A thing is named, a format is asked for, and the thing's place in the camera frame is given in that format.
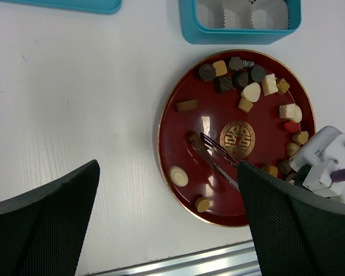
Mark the white block chocolate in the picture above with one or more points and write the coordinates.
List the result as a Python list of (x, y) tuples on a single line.
[(269, 85)]

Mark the dark striped square chocolate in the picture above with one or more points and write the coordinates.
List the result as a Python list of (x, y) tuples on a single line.
[(223, 84)]

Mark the teal tin lid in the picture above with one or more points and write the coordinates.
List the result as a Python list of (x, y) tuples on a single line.
[(87, 6)]

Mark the white round swirl chocolate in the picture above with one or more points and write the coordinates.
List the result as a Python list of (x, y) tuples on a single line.
[(178, 176)]

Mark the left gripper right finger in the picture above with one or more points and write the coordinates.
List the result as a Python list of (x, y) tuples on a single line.
[(294, 231)]

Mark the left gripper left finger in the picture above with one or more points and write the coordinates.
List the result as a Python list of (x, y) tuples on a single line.
[(42, 230)]

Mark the teal tin box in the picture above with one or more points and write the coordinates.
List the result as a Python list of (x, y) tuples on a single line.
[(195, 33)]

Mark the red chocolate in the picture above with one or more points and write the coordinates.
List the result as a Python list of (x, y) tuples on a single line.
[(291, 127)]

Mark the aluminium rail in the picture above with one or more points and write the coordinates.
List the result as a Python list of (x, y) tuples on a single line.
[(234, 259)]

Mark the white heart chocolate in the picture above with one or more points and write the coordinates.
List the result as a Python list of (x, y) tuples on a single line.
[(251, 92)]

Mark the tan round chocolate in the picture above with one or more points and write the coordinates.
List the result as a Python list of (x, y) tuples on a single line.
[(202, 204)]

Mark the brown two-tone chocolate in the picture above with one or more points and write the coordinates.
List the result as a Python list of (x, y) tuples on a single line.
[(194, 136)]

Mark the metal tongs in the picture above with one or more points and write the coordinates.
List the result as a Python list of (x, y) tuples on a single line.
[(217, 157)]

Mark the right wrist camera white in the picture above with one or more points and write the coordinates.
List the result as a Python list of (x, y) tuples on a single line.
[(325, 154)]

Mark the caramel cup chocolate left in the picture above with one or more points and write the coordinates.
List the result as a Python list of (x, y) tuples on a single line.
[(186, 105)]

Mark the red round tray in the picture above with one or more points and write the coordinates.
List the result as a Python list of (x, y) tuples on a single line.
[(257, 136)]

